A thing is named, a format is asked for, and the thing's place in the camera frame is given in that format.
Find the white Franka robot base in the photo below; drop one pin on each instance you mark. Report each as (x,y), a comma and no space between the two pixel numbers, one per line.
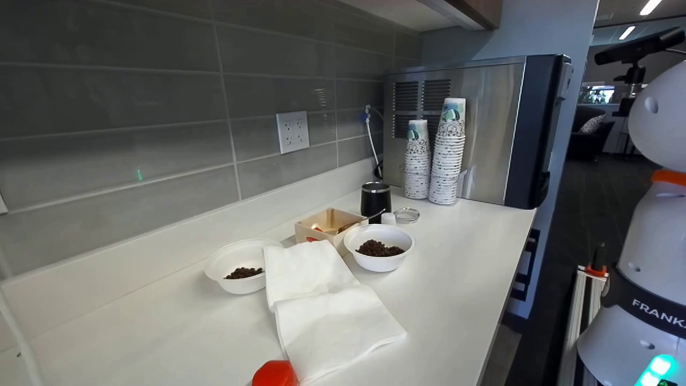
(630,321)

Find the black metal cup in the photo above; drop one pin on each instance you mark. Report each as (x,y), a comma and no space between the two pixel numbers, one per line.
(376,201)

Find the small white bottle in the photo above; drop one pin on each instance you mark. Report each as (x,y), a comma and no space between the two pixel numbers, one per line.
(389,220)

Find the white bowl with coffee grounds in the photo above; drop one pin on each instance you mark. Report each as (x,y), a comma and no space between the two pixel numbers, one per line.
(378,248)

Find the clear glass dish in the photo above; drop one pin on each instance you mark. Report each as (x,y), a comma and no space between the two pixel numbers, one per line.
(407,214)

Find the short patterned paper cup stack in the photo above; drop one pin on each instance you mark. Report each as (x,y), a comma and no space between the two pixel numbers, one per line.
(417,160)

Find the tall patterned paper cup stack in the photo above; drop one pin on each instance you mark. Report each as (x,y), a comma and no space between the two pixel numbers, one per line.
(450,153)

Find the small white bowl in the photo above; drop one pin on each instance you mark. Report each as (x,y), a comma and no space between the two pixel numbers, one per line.
(240,266)

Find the white folded cloth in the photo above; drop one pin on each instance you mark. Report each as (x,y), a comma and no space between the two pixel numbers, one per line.
(327,321)

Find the red round object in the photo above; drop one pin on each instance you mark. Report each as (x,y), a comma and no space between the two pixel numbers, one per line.
(275,373)

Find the stainless steel refrigerator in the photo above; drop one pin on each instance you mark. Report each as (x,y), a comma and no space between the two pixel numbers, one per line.
(511,119)

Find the white wall outlet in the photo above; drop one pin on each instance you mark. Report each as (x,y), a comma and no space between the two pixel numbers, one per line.
(293,131)

